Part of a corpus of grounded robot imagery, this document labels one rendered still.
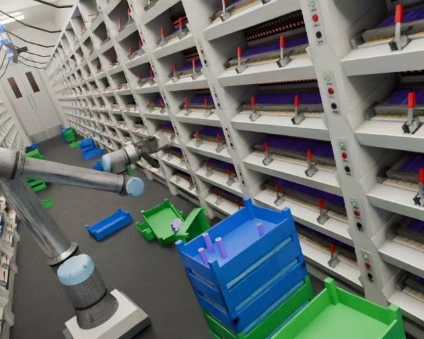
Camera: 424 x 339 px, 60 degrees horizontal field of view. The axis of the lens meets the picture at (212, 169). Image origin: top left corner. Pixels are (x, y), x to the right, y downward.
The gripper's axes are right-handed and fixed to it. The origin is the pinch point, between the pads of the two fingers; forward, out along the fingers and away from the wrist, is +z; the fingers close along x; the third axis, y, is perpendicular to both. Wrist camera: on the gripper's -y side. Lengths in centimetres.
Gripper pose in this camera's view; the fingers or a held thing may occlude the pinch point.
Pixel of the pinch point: (172, 142)
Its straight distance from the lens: 196.0
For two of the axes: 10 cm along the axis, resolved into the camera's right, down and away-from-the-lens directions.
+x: -4.4, -1.6, 8.9
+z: 8.6, -3.8, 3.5
